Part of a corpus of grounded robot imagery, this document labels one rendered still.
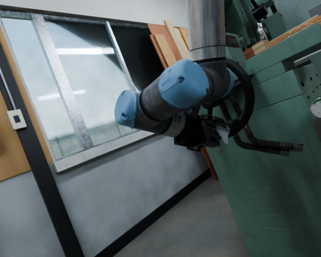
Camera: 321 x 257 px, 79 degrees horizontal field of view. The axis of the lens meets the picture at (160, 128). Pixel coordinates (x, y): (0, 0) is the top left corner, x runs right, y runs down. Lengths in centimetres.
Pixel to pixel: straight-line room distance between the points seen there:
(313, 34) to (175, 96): 57
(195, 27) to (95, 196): 152
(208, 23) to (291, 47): 42
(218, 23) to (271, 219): 82
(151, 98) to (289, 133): 60
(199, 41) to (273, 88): 45
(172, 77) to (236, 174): 72
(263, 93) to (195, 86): 53
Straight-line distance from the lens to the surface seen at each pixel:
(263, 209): 100
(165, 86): 32
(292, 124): 82
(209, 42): 42
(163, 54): 252
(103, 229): 179
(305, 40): 79
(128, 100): 37
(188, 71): 32
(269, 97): 82
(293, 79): 80
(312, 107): 74
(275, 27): 114
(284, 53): 80
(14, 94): 169
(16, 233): 165
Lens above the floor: 77
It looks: 1 degrees up
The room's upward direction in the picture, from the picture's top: 22 degrees counter-clockwise
